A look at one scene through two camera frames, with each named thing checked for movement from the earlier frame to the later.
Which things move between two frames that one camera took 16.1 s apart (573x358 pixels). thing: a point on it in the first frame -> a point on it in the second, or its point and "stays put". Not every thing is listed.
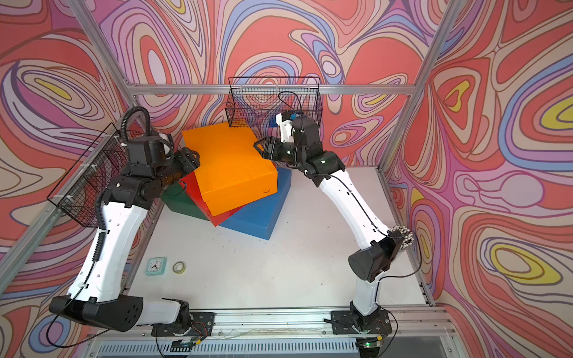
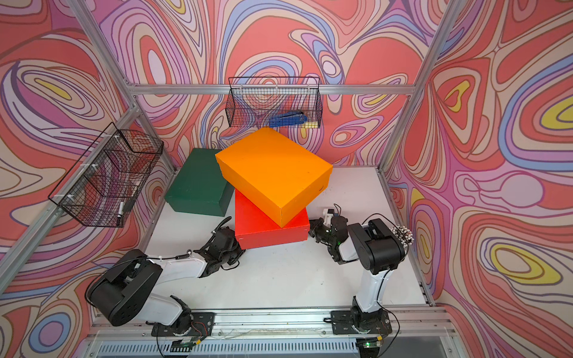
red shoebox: (192, 186) -> (254, 228)
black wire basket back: (256, 101) stays put
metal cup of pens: (402, 236) stays put
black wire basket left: (78, 192) stays put
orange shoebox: (233, 172) -> (278, 177)
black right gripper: (271, 145) -> (315, 224)
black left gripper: (186, 158) -> (242, 251)
